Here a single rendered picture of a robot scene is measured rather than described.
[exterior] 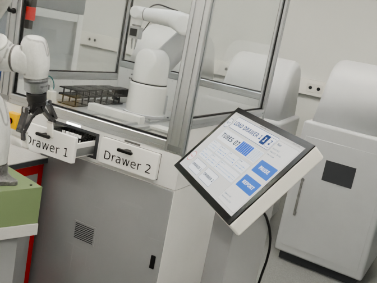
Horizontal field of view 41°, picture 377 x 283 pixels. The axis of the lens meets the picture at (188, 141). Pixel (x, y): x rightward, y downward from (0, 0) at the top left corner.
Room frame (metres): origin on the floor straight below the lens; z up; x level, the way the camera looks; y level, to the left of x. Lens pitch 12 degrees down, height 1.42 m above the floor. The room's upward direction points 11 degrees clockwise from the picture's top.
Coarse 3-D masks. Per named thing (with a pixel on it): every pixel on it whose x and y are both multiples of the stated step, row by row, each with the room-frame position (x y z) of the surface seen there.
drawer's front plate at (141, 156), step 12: (108, 144) 2.08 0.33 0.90; (120, 144) 2.06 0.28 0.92; (108, 156) 2.08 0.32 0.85; (120, 156) 2.05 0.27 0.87; (132, 156) 2.03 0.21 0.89; (144, 156) 2.00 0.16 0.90; (156, 156) 1.98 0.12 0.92; (120, 168) 2.05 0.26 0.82; (132, 168) 2.02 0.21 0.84; (144, 168) 2.00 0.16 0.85; (156, 168) 1.98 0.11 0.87
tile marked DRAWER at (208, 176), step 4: (208, 168) 1.56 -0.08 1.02; (204, 172) 1.55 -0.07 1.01; (208, 172) 1.54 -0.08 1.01; (212, 172) 1.52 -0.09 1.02; (200, 176) 1.55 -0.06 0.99; (204, 176) 1.53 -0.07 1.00; (208, 176) 1.52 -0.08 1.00; (212, 176) 1.50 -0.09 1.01; (216, 176) 1.49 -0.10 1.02; (204, 180) 1.51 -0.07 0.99; (208, 180) 1.50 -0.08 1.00; (212, 180) 1.48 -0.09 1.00; (208, 184) 1.48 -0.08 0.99
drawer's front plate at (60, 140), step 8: (32, 128) 2.09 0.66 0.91; (40, 128) 2.07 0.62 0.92; (32, 136) 2.08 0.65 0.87; (40, 136) 2.06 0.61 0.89; (56, 136) 2.03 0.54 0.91; (64, 136) 2.01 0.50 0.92; (72, 136) 2.00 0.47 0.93; (32, 144) 2.08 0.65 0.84; (40, 144) 2.06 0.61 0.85; (56, 144) 2.03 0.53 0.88; (64, 144) 2.01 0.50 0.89; (72, 144) 1.99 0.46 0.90; (40, 152) 2.06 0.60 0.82; (48, 152) 2.04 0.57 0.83; (64, 152) 2.01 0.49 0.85; (72, 152) 1.99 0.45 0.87; (64, 160) 2.00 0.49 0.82; (72, 160) 1.99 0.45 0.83
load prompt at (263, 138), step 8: (240, 120) 1.70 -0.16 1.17; (232, 128) 1.69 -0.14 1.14; (240, 128) 1.65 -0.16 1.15; (248, 128) 1.62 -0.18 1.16; (256, 128) 1.59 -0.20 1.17; (248, 136) 1.57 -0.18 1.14; (256, 136) 1.54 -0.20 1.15; (264, 136) 1.51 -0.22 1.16; (272, 136) 1.48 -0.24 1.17; (264, 144) 1.47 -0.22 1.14; (272, 144) 1.45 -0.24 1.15
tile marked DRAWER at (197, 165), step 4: (196, 160) 1.66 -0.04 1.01; (200, 160) 1.64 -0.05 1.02; (192, 164) 1.65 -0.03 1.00; (196, 164) 1.63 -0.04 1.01; (200, 164) 1.62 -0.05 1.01; (204, 164) 1.60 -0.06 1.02; (192, 168) 1.62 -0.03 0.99; (196, 168) 1.61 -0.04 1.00; (200, 168) 1.59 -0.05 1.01; (196, 172) 1.58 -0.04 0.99
